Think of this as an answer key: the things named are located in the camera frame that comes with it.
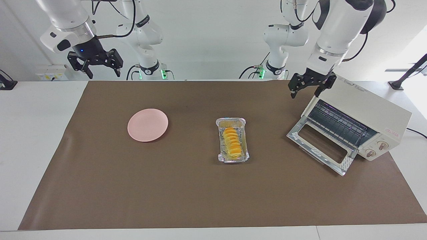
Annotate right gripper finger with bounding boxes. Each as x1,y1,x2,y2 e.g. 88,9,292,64
67,51,94,80
106,49,124,78

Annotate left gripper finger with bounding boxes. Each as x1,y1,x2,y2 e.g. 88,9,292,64
315,73,337,98
288,73,306,99

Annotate orange sliced bread loaf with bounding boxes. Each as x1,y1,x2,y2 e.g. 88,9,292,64
223,127,243,159

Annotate aluminium foil tray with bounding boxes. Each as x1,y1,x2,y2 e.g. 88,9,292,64
216,117,250,164

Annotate white toaster oven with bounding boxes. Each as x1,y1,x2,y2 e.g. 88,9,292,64
301,75,413,162

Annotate pink round plate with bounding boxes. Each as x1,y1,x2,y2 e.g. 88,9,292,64
127,109,169,143

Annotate brown paper table mat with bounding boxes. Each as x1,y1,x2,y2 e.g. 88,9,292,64
18,80,427,230

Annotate black right arm base cable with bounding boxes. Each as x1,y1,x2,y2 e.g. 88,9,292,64
126,63,141,81

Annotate black arm base cable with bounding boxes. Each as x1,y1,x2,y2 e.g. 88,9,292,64
126,63,141,81
238,51,270,80

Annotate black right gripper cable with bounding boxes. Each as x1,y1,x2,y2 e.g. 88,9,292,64
94,0,136,39

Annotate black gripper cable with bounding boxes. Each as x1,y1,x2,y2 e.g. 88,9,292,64
341,31,369,63
94,0,136,39

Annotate white wall power socket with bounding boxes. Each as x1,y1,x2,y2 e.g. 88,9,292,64
35,65,69,81

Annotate metal wire oven rack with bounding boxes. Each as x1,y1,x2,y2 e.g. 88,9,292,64
307,99,378,149

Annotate black left arm base cable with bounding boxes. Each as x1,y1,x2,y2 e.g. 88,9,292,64
238,51,270,80

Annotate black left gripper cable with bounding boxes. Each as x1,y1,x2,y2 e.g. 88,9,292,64
341,31,369,63

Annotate glass oven door metal frame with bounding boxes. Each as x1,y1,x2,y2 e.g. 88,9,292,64
286,115,358,176

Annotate black camera stand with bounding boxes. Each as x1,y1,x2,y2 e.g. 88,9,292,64
0,69,18,91
388,53,427,91

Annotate black oven power cable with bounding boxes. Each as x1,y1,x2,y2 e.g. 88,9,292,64
406,127,427,139

